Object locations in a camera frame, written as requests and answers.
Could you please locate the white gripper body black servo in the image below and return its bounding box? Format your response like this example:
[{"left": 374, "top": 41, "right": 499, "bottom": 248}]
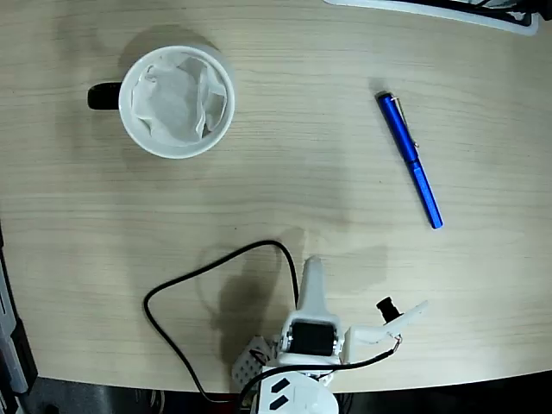
[{"left": 275, "top": 309, "right": 347, "bottom": 367}]

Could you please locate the white mug with black handle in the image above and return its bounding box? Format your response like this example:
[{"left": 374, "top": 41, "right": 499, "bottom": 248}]
[{"left": 87, "top": 45, "right": 237, "bottom": 160}]

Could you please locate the crumpled white tissue paper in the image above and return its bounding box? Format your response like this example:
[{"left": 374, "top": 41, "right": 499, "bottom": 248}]
[{"left": 130, "top": 53, "right": 229, "bottom": 146}]

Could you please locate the blue metallic pen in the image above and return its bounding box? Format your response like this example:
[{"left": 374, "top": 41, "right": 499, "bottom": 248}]
[{"left": 376, "top": 90, "right": 444, "bottom": 230}]

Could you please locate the black camera cable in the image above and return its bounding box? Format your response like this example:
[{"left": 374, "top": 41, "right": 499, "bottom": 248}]
[{"left": 142, "top": 240, "right": 402, "bottom": 414}]

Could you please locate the black camera on white mount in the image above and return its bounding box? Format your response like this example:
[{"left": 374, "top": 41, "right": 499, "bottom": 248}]
[{"left": 344, "top": 295, "right": 430, "bottom": 363}]

